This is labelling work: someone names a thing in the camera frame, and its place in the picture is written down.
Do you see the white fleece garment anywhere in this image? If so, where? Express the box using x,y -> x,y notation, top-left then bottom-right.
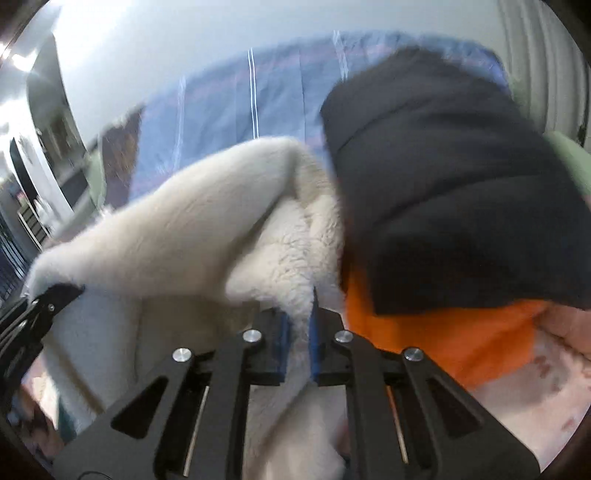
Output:
25,136 -> 352,480

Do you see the light green cushion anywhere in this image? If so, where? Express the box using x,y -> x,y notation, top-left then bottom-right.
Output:
508,83 -> 591,208

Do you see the dark shelving unit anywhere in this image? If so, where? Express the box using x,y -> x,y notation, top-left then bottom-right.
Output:
0,129 -> 90,301

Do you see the blue plaid bed sheet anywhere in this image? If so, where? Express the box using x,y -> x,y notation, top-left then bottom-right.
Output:
99,30 -> 513,204

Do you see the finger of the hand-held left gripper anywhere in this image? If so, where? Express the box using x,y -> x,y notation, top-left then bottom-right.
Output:
0,284 -> 86,393

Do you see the brown fuzzy cloth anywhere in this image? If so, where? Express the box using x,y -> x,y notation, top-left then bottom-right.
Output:
99,106 -> 146,208

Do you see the black jacket with orange lining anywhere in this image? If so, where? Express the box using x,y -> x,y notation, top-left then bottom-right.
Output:
320,46 -> 591,386

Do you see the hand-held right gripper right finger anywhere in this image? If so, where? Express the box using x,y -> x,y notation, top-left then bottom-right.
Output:
309,286 -> 541,480

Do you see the pink printed blanket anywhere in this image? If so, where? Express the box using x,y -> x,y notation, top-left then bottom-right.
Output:
462,305 -> 591,472

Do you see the white curtain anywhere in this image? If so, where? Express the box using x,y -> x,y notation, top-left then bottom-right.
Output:
496,0 -> 587,153

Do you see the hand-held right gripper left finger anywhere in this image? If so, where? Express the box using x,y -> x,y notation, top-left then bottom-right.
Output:
53,309 -> 294,480

